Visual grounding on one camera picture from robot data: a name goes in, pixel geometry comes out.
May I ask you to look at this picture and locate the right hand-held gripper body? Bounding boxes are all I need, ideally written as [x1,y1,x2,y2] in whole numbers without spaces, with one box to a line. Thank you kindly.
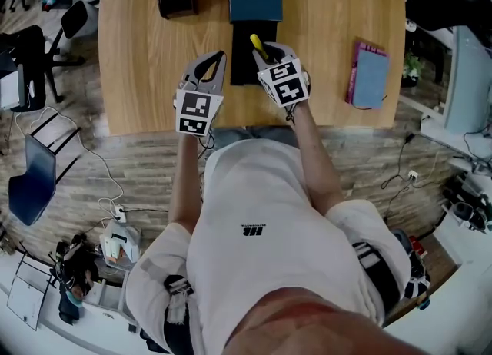
[256,57,312,108]

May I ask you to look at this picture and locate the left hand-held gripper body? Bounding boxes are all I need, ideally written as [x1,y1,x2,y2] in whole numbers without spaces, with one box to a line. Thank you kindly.
[175,81,225,138]

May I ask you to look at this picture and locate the yellow handled screwdriver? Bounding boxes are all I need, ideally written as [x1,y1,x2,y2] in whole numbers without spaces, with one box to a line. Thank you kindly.
[249,33,270,62]

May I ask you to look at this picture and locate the person's left forearm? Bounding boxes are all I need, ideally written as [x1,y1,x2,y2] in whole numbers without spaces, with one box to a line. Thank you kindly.
[168,132,204,235]

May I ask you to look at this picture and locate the person's right forearm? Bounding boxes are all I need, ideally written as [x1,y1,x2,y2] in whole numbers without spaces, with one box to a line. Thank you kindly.
[294,101,345,218]

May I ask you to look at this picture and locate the white box device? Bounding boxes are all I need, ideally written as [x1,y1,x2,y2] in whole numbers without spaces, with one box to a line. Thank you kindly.
[0,75,35,111]

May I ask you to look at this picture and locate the dark red packet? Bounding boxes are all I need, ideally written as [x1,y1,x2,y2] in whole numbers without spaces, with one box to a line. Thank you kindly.
[409,236,427,257]

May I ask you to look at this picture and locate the person's grey trousers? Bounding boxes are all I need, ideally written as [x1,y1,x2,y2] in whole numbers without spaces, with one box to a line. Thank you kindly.
[211,126,295,151]

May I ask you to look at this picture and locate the wooden table white legs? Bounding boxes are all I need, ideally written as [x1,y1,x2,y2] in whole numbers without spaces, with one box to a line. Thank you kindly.
[98,0,407,136]

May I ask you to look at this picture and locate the blue pink notebook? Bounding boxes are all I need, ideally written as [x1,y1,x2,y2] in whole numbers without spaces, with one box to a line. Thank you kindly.
[344,40,391,110]

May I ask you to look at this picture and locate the person's white shirt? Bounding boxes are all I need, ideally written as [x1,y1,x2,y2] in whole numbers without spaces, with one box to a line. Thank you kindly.
[125,138,411,355]

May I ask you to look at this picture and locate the small potted plant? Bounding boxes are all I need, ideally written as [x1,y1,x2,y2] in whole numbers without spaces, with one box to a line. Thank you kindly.
[401,51,422,88]

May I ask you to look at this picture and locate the clear plastic bin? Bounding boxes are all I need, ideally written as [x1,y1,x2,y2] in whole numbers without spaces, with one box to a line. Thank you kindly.
[98,219,140,270]

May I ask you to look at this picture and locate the navy blue chair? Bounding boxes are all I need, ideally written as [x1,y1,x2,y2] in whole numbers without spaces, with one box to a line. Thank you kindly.
[8,113,82,227]

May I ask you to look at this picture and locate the light blue table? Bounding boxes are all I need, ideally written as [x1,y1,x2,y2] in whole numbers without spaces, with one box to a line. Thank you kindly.
[445,26,492,135]

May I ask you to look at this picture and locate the black round device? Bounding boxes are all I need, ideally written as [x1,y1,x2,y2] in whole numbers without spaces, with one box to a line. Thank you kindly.
[441,176,492,231]

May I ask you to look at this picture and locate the black white sneakers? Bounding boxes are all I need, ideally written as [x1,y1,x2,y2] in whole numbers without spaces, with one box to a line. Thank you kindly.
[402,253,431,300]

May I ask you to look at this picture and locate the person's chin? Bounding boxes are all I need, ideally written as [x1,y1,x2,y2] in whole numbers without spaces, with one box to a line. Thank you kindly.
[222,287,431,355]

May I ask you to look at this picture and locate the white board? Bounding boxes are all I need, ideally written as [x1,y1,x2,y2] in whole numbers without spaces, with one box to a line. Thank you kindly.
[7,254,53,331]

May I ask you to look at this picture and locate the white desk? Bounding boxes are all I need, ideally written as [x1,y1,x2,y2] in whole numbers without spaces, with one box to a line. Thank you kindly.
[0,253,139,355]

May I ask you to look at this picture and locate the white cable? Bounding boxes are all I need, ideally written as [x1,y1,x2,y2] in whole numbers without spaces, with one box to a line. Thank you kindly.
[13,106,125,216]

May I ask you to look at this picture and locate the black floor cable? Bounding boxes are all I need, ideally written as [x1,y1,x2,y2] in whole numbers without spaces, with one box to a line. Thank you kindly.
[380,132,416,193]

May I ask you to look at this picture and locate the black shoulder strap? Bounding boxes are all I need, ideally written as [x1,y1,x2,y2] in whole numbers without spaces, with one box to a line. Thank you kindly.
[163,274,195,355]
[351,241,401,320]

